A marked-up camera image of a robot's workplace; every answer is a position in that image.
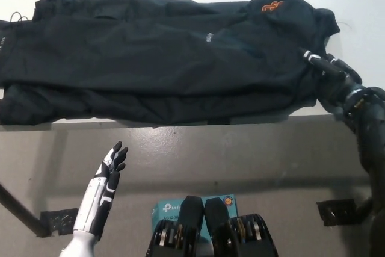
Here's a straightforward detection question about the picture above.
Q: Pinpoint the black floor tape patch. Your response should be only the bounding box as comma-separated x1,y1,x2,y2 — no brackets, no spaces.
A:
315,199,366,227
40,208,79,236

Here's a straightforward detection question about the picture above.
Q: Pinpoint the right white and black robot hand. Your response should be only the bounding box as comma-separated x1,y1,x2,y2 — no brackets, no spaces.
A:
297,46,367,114

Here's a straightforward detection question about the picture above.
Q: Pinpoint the black metal table leg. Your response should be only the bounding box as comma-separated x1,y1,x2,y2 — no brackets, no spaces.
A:
0,183,51,238

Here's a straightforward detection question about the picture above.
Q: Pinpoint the black jacket with orange logo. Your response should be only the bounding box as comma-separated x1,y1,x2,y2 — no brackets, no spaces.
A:
0,0,341,126

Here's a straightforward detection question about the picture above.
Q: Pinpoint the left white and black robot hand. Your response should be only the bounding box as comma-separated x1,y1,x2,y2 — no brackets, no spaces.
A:
73,141,129,237

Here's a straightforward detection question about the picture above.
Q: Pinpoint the teal tp-link cardboard box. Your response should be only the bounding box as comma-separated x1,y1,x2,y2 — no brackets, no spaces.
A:
150,194,237,240

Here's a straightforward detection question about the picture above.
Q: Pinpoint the left black robot body block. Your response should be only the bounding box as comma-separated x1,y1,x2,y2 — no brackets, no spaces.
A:
146,196,206,257

